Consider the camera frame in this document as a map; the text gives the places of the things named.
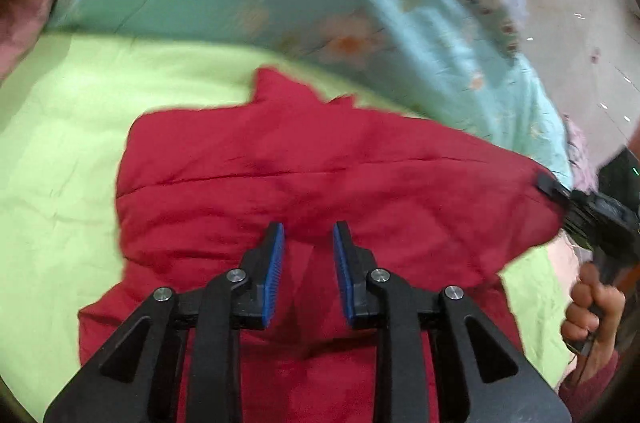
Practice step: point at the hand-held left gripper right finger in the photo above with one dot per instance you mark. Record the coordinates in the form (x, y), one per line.
(344, 268)

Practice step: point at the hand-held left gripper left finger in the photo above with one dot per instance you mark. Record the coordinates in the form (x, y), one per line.
(274, 263)

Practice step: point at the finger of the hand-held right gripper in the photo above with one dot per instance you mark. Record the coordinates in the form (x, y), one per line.
(552, 189)

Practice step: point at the red quilted garment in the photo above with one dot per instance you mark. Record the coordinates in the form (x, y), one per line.
(310, 183)

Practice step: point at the person's right forearm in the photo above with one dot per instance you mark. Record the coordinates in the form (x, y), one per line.
(587, 390)

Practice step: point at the person's right hand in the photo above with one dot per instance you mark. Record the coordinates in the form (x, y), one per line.
(595, 308)

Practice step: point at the pale pink mattress cover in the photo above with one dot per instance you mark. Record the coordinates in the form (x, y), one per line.
(565, 263)

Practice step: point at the light green bedsheet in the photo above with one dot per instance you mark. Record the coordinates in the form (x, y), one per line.
(55, 143)

